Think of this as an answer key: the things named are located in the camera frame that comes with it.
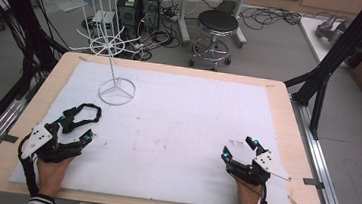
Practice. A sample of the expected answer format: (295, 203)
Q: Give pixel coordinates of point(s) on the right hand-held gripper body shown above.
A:
(256, 169)

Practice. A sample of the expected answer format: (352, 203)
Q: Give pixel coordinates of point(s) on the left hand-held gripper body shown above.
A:
(59, 149)

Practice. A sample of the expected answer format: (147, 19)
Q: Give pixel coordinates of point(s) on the black headband loop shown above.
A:
(96, 113)

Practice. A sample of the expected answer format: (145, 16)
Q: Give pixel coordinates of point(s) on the person's left hand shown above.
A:
(53, 175)

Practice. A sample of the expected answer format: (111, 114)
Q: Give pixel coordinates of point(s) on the person's right hand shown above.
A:
(247, 195)

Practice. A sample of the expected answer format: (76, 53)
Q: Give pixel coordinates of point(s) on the black tape piece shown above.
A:
(9, 138)
(313, 183)

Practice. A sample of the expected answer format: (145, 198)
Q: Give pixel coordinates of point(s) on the white foam mat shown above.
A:
(171, 141)

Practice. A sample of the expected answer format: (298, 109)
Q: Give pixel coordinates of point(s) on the green and white device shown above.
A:
(103, 20)

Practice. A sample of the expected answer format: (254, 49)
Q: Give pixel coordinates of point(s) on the black computer tower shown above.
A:
(150, 7)
(128, 13)

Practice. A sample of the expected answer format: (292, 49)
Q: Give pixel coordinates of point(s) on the black round stool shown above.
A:
(217, 23)

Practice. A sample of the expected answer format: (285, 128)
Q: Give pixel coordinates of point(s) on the black metal frame post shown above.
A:
(19, 16)
(337, 53)

